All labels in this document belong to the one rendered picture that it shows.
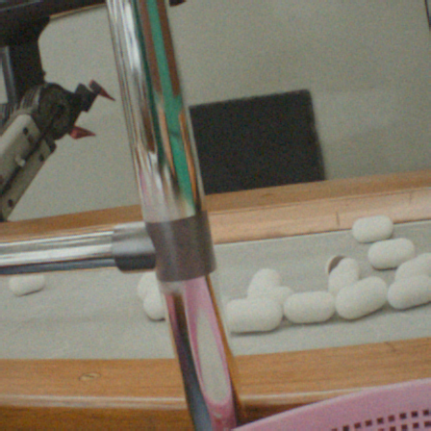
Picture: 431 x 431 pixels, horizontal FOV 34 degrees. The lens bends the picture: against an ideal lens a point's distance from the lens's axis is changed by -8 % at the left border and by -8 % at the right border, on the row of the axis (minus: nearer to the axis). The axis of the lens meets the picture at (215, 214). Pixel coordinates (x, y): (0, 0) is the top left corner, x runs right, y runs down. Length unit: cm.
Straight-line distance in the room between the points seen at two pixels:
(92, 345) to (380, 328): 19
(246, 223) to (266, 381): 37
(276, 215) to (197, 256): 41
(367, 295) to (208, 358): 18
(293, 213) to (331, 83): 190
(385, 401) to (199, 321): 8
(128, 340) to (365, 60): 212
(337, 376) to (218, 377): 6
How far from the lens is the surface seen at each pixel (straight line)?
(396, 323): 43
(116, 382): 36
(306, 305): 45
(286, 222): 67
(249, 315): 45
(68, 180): 295
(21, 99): 134
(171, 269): 27
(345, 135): 257
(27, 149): 125
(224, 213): 70
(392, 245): 52
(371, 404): 29
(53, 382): 38
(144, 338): 48
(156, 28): 26
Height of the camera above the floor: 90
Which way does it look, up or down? 12 degrees down
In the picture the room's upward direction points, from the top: 11 degrees counter-clockwise
